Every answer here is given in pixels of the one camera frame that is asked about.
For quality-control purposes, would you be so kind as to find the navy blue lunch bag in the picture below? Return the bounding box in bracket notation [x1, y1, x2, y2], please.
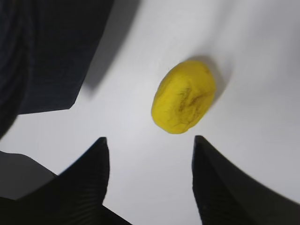
[0, 0, 113, 135]

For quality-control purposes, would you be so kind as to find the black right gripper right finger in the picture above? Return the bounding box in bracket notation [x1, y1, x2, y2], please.
[192, 135, 300, 225]

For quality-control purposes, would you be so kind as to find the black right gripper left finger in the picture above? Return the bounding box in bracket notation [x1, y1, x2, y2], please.
[0, 137, 129, 225]

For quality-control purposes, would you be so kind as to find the yellow lemon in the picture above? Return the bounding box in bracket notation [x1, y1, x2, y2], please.
[151, 60, 217, 134]

